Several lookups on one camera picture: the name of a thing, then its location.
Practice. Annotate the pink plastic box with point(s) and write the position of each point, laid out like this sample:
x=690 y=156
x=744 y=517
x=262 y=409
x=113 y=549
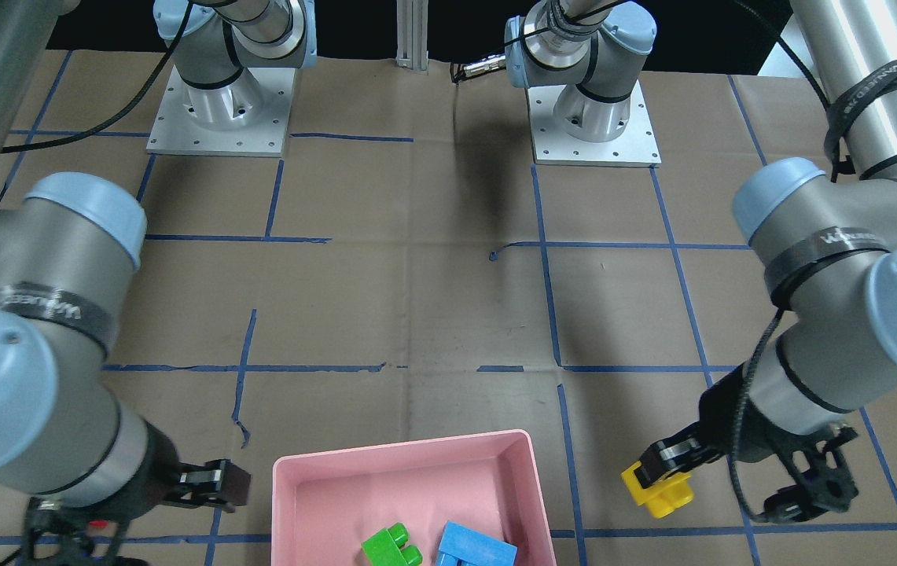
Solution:
x=325 y=505

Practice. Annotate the green toy block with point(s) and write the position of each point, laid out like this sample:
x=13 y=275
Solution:
x=392 y=546

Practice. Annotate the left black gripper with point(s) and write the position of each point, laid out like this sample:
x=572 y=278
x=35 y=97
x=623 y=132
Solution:
x=723 y=415

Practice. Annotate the yellow toy block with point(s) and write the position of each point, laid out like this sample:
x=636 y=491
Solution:
x=664 y=497

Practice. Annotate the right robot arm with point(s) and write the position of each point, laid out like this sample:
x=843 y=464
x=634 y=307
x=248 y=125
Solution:
x=66 y=260

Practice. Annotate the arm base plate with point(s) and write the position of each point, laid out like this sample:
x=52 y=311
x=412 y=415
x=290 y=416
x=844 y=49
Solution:
x=620 y=138
x=248 y=118

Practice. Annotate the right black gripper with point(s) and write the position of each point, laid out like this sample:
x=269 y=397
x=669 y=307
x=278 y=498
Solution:
x=159 y=467

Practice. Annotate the blue toy block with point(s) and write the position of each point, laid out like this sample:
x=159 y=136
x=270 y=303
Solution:
x=460 y=545

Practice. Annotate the aluminium frame post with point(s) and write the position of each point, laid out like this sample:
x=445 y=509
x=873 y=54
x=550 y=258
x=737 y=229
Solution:
x=411 y=29

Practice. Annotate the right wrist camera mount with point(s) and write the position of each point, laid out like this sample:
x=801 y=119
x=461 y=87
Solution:
x=69 y=525

